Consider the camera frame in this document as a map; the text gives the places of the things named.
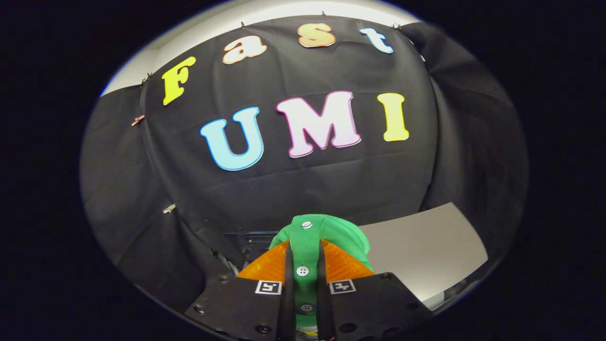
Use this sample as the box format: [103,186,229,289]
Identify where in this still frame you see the black backdrop cloth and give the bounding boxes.
[80,14,528,313]

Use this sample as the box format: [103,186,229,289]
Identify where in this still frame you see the green button shirt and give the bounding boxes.
[269,214,374,332]

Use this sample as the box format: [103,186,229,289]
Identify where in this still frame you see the grey cabinet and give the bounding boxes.
[359,203,489,311]

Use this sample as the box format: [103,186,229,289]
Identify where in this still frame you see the dark grey washing machine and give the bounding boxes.
[211,231,281,285]

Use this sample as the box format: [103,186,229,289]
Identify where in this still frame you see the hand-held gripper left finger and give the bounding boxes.
[185,241,297,341]

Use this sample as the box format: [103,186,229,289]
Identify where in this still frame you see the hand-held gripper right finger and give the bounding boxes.
[316,239,434,341]

